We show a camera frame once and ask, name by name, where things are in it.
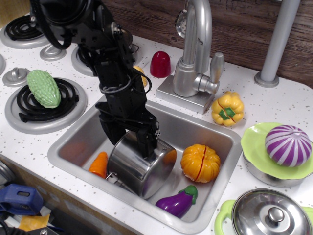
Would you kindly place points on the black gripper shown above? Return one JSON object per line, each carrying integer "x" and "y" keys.
{"x": 124, "y": 109}

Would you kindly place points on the stainless steel pot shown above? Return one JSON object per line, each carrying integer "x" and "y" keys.
{"x": 143, "y": 177}

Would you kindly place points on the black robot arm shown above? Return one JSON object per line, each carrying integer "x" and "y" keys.
{"x": 90, "y": 25}

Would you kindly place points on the stainless steel sink basin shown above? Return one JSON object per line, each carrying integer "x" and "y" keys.
{"x": 85, "y": 152}

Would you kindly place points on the small lidded steel pot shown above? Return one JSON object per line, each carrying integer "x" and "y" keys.
{"x": 129, "y": 41}

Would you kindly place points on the steel pot lid with knob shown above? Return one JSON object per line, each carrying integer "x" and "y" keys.
{"x": 269, "y": 212}

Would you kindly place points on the orange toy carrot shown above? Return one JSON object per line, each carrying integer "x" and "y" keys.
{"x": 99, "y": 165}

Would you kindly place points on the yellow toy corn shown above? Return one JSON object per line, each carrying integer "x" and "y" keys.
{"x": 144, "y": 79}

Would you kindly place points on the orange toy pumpkin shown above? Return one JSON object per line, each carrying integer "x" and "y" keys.
{"x": 200, "y": 163}

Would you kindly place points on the red toy pepper piece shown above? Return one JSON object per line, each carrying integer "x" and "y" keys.
{"x": 160, "y": 66}

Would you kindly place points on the purple toy eggplant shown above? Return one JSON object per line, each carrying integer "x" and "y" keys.
{"x": 179, "y": 204}

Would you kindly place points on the silver toy faucet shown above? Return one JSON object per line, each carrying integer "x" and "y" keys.
{"x": 196, "y": 78}

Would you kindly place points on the green toy bitter melon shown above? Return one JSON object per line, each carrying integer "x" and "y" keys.
{"x": 44, "y": 88}

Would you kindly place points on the yellow toy bell pepper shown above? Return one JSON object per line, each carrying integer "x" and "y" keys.
{"x": 228, "y": 109}

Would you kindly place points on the front black coil burner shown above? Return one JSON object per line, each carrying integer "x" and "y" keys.
{"x": 25, "y": 114}

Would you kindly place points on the silver stove knob upper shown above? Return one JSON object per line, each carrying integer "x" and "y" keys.
{"x": 51, "y": 53}

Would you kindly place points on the silver stove knob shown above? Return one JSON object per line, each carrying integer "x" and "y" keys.
{"x": 16, "y": 77}
{"x": 51, "y": 53}

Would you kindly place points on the light green plate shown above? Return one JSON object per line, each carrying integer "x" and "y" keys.
{"x": 254, "y": 149}

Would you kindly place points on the silver stove knob left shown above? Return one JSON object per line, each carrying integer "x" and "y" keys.
{"x": 16, "y": 77}

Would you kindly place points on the blue plastic clamp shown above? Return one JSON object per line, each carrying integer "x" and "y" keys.
{"x": 20, "y": 200}

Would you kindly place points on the yellow cloth piece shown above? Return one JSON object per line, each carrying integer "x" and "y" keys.
{"x": 32, "y": 222}

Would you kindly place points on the grey vertical pole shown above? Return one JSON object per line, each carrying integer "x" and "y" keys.
{"x": 268, "y": 77}

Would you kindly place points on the back left coil burner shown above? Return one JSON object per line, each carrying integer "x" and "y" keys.
{"x": 21, "y": 33}

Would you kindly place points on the steel bowl under plate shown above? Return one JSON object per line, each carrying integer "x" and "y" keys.
{"x": 271, "y": 180}

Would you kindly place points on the purple striped toy onion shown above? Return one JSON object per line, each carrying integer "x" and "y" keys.
{"x": 288, "y": 145}

